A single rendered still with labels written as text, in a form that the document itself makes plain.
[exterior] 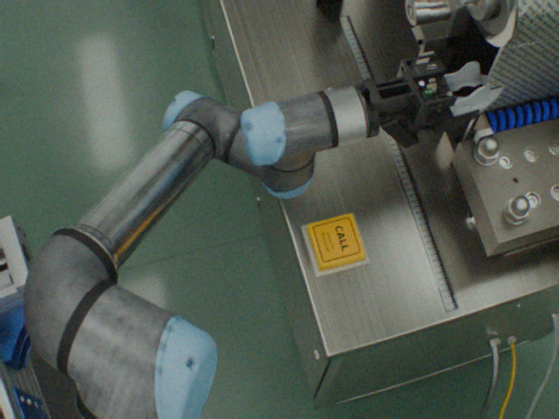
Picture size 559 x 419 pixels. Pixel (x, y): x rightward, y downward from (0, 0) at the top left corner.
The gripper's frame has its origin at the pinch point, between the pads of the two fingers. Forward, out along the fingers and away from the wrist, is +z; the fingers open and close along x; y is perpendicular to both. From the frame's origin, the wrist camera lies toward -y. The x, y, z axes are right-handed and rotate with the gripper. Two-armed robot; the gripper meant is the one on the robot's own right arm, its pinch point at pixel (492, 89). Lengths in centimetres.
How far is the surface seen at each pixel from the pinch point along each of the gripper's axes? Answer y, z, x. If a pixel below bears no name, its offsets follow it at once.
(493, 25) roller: 13.5, -2.4, 2.2
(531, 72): 3.5, 5.4, -0.3
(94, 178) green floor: -109, -70, 55
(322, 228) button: -16.6, -26.4, -7.7
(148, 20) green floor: -109, -44, 106
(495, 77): 4.1, -0.7, -0.3
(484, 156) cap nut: -4.1, -3.5, -7.9
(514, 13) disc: 19.3, -2.2, -0.1
